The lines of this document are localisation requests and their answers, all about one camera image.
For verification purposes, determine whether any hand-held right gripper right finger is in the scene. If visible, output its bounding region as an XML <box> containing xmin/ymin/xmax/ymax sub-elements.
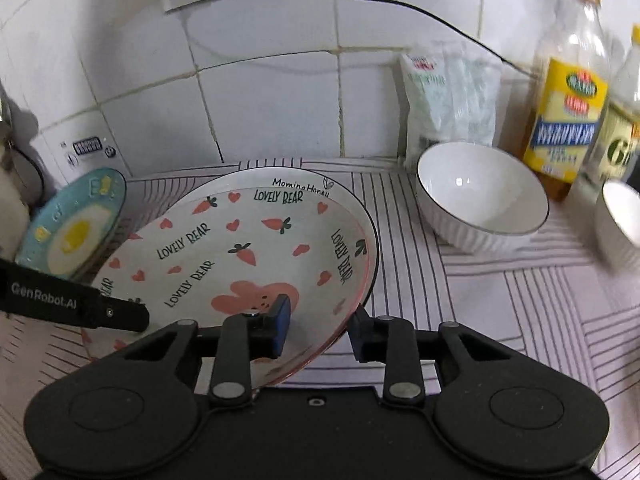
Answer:
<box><xmin>348</xmin><ymin>305</ymin><xmax>523</xmax><ymax>407</ymax></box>

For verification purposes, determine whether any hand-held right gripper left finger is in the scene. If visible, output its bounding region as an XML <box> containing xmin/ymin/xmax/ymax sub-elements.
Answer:
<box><xmin>120</xmin><ymin>294</ymin><xmax>292</xmax><ymax>407</ymax></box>

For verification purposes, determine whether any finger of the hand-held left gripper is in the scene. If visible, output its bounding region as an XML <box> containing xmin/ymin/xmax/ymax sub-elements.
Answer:
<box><xmin>97</xmin><ymin>294</ymin><xmax>151</xmax><ymax>334</ymax></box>

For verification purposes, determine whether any blue fried egg plate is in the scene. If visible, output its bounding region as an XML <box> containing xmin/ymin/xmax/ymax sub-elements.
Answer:
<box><xmin>15</xmin><ymin>167</ymin><xmax>128</xmax><ymax>282</ymax></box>

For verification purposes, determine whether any white carrot print plate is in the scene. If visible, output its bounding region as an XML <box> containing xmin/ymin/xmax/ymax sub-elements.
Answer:
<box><xmin>80</xmin><ymin>165</ymin><xmax>381</xmax><ymax>386</ymax></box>

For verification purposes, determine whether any white ribbed bowl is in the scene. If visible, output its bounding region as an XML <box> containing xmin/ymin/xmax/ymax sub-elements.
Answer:
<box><xmin>416</xmin><ymin>141</ymin><xmax>551</xmax><ymax>255</ymax></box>
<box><xmin>594</xmin><ymin>180</ymin><xmax>640</xmax><ymax>272</ymax></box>

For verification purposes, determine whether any white salt bag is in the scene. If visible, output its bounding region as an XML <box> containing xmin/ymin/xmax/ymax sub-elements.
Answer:
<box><xmin>399</xmin><ymin>50</ymin><xmax>453</xmax><ymax>163</ymax></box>
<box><xmin>442</xmin><ymin>42</ymin><xmax>503</xmax><ymax>148</ymax></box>

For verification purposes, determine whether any yellow label cooking wine bottle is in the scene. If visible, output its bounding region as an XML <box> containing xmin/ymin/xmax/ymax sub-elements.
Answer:
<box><xmin>521</xmin><ymin>0</ymin><xmax>612</xmax><ymax>202</ymax></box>

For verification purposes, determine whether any clear vinegar bottle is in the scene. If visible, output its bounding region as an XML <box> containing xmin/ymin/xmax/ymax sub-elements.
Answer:
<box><xmin>582</xmin><ymin>24</ymin><xmax>640</xmax><ymax>187</ymax></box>

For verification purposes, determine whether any black power cable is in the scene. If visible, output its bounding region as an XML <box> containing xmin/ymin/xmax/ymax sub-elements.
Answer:
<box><xmin>220</xmin><ymin>0</ymin><xmax>538</xmax><ymax>78</ymax></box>

